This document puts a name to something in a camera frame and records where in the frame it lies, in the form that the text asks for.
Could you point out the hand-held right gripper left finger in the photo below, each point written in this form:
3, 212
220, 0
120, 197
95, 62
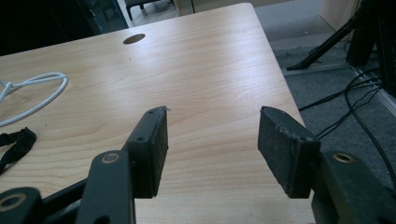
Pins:
149, 149

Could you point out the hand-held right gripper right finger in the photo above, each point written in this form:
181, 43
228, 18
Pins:
286, 155

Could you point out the black bow tie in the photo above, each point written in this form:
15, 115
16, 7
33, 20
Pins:
21, 140

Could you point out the dark chair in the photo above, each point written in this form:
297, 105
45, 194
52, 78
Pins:
137, 3

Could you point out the dark cabinet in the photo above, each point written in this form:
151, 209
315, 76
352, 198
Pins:
46, 21

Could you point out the aluminium floor rail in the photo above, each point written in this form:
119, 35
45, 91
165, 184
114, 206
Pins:
384, 96

